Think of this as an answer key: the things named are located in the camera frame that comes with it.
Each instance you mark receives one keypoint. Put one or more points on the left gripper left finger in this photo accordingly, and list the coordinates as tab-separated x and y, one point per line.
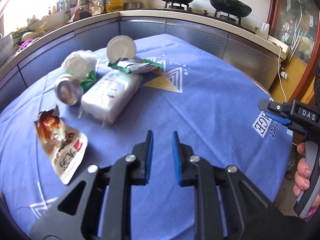
97	205

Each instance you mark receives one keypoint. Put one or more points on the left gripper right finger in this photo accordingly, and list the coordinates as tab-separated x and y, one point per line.
227	204

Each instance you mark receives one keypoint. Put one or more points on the white brown snack wrapper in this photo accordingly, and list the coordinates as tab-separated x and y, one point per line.
64	146

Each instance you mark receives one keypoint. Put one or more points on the white tissue pack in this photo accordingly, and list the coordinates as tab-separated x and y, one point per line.
109	96

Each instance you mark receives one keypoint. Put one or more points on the green aluminium can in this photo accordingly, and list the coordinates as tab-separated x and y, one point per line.
70	89

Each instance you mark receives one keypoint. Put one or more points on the green white snack wrapper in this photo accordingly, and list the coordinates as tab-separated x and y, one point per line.
134	66

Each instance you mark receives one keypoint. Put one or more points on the white plastic bag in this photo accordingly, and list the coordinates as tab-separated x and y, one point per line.
80	64

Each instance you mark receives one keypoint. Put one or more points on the white paper cup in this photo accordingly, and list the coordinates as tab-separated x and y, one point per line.
121	46

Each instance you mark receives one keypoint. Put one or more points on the blue kitchen counter cabinets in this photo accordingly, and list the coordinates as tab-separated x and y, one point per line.
237	46

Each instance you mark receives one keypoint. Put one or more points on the person's right hand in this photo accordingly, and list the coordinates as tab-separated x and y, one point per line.
302	176

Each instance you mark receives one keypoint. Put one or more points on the glass door wooden cabinet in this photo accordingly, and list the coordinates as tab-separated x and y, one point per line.
296	24

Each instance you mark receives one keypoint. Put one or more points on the gas stove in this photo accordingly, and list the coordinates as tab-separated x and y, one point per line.
208	11

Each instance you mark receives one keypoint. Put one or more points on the black lidded wok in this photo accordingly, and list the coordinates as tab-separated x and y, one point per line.
232	7

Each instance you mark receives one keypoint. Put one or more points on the white plastic jug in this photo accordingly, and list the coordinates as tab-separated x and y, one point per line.
96	7

